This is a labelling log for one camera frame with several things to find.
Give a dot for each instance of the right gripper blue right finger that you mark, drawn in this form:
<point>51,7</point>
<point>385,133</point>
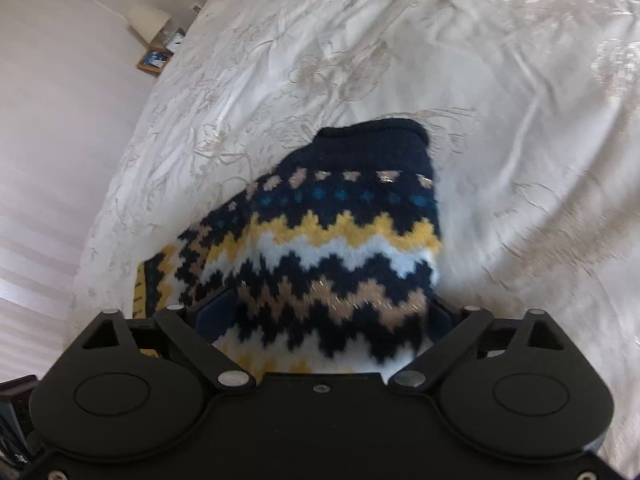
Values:
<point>454,334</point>

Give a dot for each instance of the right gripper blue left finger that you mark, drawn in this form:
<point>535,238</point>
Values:
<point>192,332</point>

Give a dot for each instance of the navy yellow patterned knit sweater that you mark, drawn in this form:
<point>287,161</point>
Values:
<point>331,256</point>

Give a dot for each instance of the white embroidered bedspread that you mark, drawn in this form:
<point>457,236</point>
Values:
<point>532,107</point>

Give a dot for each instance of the small white alarm clock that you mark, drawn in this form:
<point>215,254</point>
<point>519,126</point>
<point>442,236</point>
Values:
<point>174,40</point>

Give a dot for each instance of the left beige table lamp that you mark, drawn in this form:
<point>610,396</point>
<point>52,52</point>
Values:
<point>147,21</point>

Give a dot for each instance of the wooden photo frame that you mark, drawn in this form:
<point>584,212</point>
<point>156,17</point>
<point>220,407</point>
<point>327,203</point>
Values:
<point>154,60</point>

